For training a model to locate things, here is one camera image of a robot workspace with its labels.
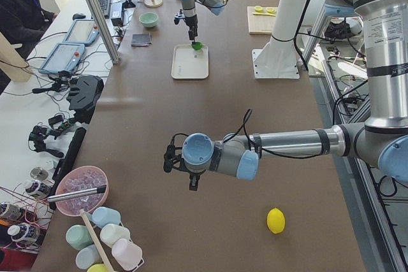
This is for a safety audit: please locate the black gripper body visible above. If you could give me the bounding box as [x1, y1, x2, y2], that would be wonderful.
[185, 15, 198, 29]
[187, 169, 205, 180]

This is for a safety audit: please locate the black flat bar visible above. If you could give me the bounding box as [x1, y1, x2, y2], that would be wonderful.
[51, 127, 87, 194]

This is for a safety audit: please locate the seated person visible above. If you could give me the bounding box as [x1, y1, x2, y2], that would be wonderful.
[0, 0, 60, 59]

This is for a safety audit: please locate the yellow plastic cup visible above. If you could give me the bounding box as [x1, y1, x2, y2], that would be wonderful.
[87, 263, 108, 272]

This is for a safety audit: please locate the yellow lemon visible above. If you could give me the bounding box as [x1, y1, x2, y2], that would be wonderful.
[266, 208, 286, 234]

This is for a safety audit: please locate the cream plastic cup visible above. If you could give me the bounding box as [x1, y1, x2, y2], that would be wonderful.
[99, 224, 131, 248]

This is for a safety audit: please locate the pink bowl with ice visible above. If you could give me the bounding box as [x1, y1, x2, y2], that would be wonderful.
[55, 166, 109, 217]

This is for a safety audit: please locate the blue plastic cup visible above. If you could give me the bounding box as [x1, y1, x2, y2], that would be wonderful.
[91, 206, 121, 229]

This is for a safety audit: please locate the computer mouse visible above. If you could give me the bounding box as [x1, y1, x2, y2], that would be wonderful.
[72, 13, 86, 20]

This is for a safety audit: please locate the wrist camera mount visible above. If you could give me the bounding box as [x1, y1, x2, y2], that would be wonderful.
[173, 9, 186, 25]
[163, 132, 187, 173]

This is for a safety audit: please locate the green ceramic bowl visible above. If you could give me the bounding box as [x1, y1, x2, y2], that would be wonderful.
[139, 12, 159, 28]

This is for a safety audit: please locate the wooden stick handle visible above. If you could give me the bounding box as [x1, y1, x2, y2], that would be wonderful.
[80, 210, 115, 272]

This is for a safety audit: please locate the lemon slice half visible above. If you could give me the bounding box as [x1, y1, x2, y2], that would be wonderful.
[254, 6, 263, 13]
[266, 7, 276, 13]

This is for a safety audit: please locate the grey folded cloth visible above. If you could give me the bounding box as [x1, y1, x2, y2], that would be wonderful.
[131, 33, 152, 47]

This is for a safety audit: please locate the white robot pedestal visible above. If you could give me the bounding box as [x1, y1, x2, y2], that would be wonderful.
[252, 0, 307, 79]

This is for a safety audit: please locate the green lemon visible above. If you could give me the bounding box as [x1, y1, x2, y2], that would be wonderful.
[191, 41, 203, 51]

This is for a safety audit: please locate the aluminium frame post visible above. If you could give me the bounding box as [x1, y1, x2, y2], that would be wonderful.
[85, 0, 120, 64]

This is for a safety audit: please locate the lower teach pendant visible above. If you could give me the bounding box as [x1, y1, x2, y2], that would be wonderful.
[39, 42, 85, 75]

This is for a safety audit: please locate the metal tongs tool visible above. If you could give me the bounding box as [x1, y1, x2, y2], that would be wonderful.
[47, 185, 108, 203]

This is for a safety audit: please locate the grey-blue plastic cup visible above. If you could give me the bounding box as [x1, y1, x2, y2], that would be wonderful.
[75, 245, 103, 269]

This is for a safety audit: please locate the wooden cutting board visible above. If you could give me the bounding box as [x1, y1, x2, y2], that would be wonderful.
[247, 6, 277, 35]

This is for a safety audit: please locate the upper teach pendant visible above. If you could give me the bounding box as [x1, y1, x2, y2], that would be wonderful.
[64, 19, 99, 46]

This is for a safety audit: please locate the teach pendant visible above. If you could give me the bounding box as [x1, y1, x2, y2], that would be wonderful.
[64, 19, 99, 46]
[39, 42, 85, 75]

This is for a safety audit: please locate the pink plastic cup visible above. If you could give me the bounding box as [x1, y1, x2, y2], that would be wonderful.
[112, 238, 143, 271]

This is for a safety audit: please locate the black keyboard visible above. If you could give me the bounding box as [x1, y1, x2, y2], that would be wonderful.
[98, 0, 111, 18]

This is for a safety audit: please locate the green plastic cup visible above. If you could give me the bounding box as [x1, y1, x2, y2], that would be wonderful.
[66, 224, 93, 250]

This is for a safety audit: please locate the black plastic bracket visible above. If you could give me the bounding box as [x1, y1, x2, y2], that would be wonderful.
[66, 76, 104, 124]

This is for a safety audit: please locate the cream rabbit tray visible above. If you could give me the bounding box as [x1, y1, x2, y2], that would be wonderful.
[171, 45, 209, 80]

